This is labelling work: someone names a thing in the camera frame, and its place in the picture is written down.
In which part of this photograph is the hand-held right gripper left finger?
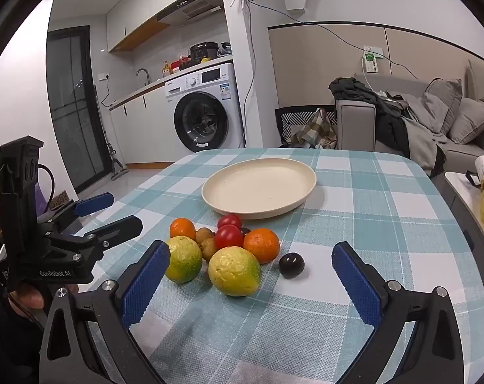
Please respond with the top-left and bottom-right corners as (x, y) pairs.
(39, 240), (171, 384)

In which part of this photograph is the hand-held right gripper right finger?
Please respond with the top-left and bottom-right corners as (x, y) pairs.
(332, 241), (464, 384)

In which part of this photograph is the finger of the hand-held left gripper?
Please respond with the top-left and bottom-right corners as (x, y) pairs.
(37, 192), (115, 225)
(50, 215), (143, 260)

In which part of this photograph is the green yellow citrus fruit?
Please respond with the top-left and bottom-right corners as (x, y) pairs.
(164, 235), (203, 284)

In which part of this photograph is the small orange tangerine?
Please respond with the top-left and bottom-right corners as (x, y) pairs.
(169, 217), (196, 241)

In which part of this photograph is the pale yellow citrus fruit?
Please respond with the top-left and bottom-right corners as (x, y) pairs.
(208, 246), (262, 297)

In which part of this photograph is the large orange tangerine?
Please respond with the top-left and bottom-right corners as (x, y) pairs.
(243, 228), (280, 265)

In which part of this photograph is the cream round plate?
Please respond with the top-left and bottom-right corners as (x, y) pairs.
(202, 158), (317, 220)

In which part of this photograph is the person's left hand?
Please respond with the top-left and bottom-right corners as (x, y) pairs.
(7, 282), (79, 311)

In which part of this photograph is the gold patterned sign plate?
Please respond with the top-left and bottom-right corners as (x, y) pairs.
(47, 192), (70, 211)

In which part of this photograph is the stick vacuum cleaner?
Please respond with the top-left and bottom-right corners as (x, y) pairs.
(94, 84), (129, 180)

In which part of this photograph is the teal checked tablecloth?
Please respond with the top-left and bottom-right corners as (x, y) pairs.
(68, 148), (484, 384)

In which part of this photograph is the white kitchen counter cabinet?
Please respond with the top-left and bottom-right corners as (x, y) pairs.
(109, 76), (174, 169)

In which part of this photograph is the red tomato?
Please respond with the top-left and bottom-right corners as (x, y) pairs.
(217, 213), (242, 230)
(215, 225), (244, 250)

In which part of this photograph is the dark glass door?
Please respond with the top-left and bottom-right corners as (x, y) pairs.
(45, 26), (108, 195)

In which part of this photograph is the white side table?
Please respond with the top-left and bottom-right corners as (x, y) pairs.
(444, 171), (484, 257)

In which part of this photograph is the white washing machine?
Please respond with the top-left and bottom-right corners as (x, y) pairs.
(164, 63), (244, 153)

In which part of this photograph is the plaid cloth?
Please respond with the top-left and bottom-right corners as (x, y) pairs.
(292, 108), (339, 149)

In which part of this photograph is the grey sofa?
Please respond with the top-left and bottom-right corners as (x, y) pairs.
(335, 60), (484, 177)

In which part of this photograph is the grey blanket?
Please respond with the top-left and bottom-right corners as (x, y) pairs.
(386, 92), (448, 177)

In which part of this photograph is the dark clothes pile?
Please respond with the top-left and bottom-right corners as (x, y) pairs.
(329, 77), (411, 156)

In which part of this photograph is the black patterned laundry basket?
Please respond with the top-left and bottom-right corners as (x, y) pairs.
(275, 105), (338, 148)

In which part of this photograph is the black rice cooker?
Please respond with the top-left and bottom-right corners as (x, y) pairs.
(190, 42), (219, 65)

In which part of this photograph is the grey cushion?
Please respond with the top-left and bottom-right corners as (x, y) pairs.
(422, 78), (463, 134)
(447, 98), (484, 145)

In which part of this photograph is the range hood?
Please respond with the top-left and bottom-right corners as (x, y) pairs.
(157, 0), (222, 25)

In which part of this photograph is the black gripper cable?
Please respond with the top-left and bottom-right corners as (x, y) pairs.
(37, 163), (55, 209)

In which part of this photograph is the white wall cabinet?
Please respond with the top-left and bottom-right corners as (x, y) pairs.
(107, 0), (174, 52)

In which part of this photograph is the grey hanging cable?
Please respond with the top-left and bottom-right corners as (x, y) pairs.
(239, 2), (255, 148)

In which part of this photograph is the green white wall charger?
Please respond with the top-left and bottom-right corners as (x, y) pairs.
(362, 46), (381, 75)

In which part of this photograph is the black wall cable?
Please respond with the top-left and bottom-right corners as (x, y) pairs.
(222, 0), (419, 78)

